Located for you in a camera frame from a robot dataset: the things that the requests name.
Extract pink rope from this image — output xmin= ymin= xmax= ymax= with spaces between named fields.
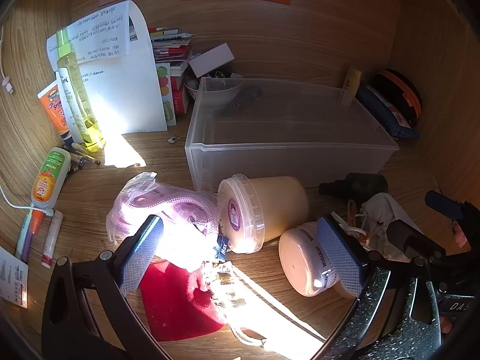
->
xmin=106 ymin=171 xmax=223 ymax=256

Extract small white cardboard box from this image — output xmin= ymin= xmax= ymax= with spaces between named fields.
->
xmin=188 ymin=43 xmax=235 ymax=80

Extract white round jar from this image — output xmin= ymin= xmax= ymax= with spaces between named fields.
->
xmin=278 ymin=222 xmax=340 ymax=298

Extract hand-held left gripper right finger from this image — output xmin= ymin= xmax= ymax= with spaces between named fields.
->
xmin=316 ymin=215 xmax=443 ymax=360

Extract white cloth drawstring bag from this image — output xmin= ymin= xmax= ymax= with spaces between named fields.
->
xmin=330 ymin=193 xmax=425 ymax=253

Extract fruit printed card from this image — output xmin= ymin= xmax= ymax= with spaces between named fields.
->
xmin=155 ymin=62 xmax=178 ymax=127

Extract white printed paper sheet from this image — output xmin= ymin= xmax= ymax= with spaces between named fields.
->
xmin=46 ymin=0 xmax=168 ymax=136

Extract white lotion tube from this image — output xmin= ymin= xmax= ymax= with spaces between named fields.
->
xmin=56 ymin=67 xmax=87 ymax=145

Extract red cloth pouch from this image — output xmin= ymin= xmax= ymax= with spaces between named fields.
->
xmin=140 ymin=262 xmax=226 ymax=343

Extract white charging cable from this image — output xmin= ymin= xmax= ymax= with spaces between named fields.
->
xmin=0 ymin=184 xmax=55 ymax=218

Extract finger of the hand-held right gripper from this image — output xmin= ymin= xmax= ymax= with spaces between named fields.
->
xmin=386 ymin=220 xmax=447 ymax=264
xmin=425 ymin=190 xmax=469 ymax=223

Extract clear plastic storage box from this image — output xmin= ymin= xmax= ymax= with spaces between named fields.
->
xmin=184 ymin=77 xmax=400 ymax=193

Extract small blue label box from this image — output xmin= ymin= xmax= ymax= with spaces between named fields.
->
xmin=215 ymin=234 xmax=232 ymax=264

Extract white bowl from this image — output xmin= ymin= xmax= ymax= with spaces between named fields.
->
xmin=185 ymin=76 xmax=244 ymax=110

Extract black orange zipper case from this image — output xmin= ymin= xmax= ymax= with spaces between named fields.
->
xmin=370 ymin=69 xmax=424 ymax=129

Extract green-capped orange label bottle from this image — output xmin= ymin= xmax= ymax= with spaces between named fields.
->
xmin=31 ymin=147 xmax=72 ymax=211

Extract white pink lip balm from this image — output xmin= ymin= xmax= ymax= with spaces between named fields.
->
xmin=41 ymin=210 xmax=64 ymax=269

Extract stack of books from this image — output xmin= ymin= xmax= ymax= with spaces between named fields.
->
xmin=147 ymin=26 xmax=196 ymax=117

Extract wooden desktop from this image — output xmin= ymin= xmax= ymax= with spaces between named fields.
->
xmin=0 ymin=120 xmax=466 ymax=360

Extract orange purple highlighter pen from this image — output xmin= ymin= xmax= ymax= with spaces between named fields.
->
xmin=15 ymin=209 xmax=43 ymax=264

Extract pale yellow tube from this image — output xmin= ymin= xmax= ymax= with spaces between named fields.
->
xmin=341 ymin=66 xmax=363 ymax=106

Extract blue patchwork pouch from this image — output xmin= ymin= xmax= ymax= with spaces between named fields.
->
xmin=354 ymin=82 xmax=420 ymax=140

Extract yellow-green spray bottle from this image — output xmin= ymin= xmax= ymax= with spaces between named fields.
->
xmin=56 ymin=30 xmax=107 ymax=153

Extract cream plastic tub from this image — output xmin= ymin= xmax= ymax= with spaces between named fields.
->
xmin=217 ymin=173 xmax=309 ymax=254

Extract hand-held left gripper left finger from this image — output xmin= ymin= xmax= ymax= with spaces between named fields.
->
xmin=41 ymin=214 xmax=166 ymax=360

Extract white paper receipt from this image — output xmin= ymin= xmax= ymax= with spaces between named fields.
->
xmin=0 ymin=245 xmax=29 ymax=309

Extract white cable pink connector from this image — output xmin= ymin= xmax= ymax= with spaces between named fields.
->
xmin=0 ymin=26 xmax=16 ymax=95

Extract orange white sunscreen tube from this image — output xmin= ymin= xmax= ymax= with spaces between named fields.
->
xmin=37 ymin=82 xmax=73 ymax=144

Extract black white marker pen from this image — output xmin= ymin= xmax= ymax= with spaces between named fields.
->
xmin=64 ymin=142 xmax=102 ymax=166

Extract dark glass bottle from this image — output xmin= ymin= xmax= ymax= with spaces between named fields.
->
xmin=318 ymin=172 xmax=389 ymax=200

